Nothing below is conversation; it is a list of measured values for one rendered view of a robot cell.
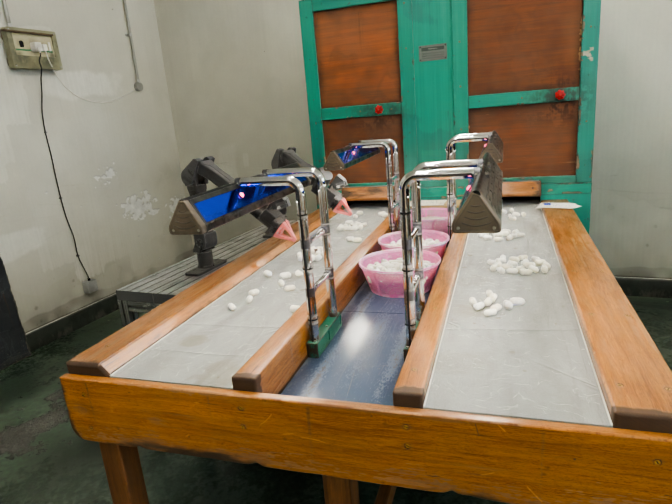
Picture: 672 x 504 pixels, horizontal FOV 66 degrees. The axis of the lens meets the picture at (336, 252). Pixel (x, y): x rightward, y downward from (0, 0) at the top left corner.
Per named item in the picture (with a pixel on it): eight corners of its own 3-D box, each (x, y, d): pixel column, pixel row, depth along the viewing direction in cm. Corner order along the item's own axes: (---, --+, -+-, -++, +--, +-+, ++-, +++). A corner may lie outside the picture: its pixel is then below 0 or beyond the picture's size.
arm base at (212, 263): (225, 243, 218) (211, 243, 221) (195, 257, 200) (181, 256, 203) (227, 261, 220) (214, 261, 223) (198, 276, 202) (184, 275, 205)
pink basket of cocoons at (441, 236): (385, 276, 183) (383, 250, 180) (374, 256, 208) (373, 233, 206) (458, 268, 184) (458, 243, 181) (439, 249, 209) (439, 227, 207)
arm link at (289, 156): (324, 170, 225) (289, 142, 244) (306, 173, 220) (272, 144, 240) (320, 195, 232) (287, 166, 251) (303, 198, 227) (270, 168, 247)
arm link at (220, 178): (259, 190, 192) (204, 150, 201) (243, 195, 185) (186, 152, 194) (250, 217, 198) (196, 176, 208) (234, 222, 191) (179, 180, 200)
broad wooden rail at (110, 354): (81, 433, 120) (63, 361, 115) (326, 237, 285) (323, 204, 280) (123, 439, 116) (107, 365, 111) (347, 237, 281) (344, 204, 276)
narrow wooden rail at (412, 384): (394, 444, 95) (391, 391, 92) (464, 222, 260) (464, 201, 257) (424, 448, 93) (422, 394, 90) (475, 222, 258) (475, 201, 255)
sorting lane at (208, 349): (110, 384, 112) (108, 375, 112) (345, 212, 278) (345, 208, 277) (232, 397, 103) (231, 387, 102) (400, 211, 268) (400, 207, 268)
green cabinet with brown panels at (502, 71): (315, 191, 279) (297, 0, 254) (344, 176, 329) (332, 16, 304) (592, 182, 237) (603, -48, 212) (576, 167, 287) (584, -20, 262)
